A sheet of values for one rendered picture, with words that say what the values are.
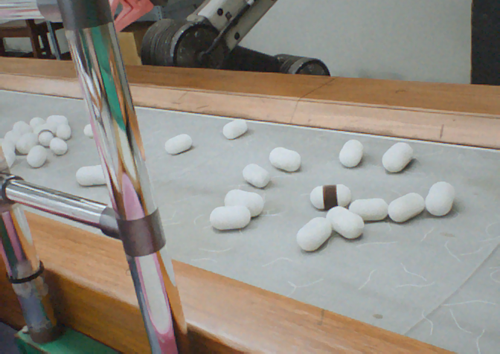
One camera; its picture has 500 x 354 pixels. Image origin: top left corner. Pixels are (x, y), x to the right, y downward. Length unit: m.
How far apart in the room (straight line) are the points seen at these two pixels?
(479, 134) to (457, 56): 2.16
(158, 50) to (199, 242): 0.73
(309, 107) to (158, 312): 0.44
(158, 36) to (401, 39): 1.80
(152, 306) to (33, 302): 0.15
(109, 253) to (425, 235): 0.24
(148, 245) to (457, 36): 2.50
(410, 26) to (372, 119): 2.18
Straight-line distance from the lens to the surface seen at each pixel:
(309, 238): 0.48
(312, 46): 3.19
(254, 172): 0.60
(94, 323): 0.49
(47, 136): 0.85
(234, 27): 1.26
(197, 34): 1.21
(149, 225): 0.34
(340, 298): 0.44
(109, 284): 0.46
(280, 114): 0.77
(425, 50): 2.86
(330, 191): 0.54
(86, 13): 0.31
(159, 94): 0.92
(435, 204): 0.52
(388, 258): 0.48
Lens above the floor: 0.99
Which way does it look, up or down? 23 degrees down
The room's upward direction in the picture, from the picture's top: 10 degrees counter-clockwise
